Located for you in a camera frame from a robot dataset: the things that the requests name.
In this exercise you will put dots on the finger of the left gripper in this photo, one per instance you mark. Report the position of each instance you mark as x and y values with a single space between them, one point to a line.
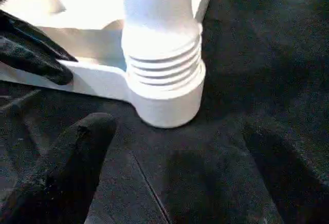
36 36
36 62

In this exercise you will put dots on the white plastic table top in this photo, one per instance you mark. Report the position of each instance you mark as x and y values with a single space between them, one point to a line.
87 8

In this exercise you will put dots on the white plastic table leg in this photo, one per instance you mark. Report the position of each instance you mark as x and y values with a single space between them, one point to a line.
159 39

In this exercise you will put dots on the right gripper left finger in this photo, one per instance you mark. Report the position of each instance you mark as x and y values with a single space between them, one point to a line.
61 178

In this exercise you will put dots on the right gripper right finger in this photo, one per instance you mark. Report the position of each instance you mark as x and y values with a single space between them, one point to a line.
293 178

